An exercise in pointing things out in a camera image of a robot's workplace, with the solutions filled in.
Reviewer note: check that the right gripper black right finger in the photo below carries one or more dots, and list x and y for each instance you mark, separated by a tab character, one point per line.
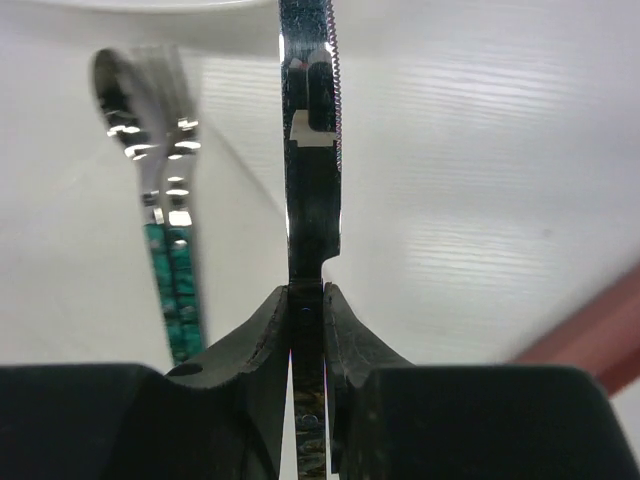
392	419

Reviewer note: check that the dark handled steak knife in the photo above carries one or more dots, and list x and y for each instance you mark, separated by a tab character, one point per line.
312	140

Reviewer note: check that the green handled spoon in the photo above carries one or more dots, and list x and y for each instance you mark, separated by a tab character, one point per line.
133	116

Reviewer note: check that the white perforated plastic basket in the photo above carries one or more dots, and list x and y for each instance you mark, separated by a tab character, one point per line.
243	30

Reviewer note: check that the red plastic utensil tray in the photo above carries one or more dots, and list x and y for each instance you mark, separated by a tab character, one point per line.
601	338

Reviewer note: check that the green handled fork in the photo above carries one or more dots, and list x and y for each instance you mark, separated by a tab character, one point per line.
174	247

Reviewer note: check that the white paper napkin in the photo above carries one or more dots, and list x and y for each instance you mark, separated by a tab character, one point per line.
76	281

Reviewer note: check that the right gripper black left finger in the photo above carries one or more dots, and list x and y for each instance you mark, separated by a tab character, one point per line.
217	416

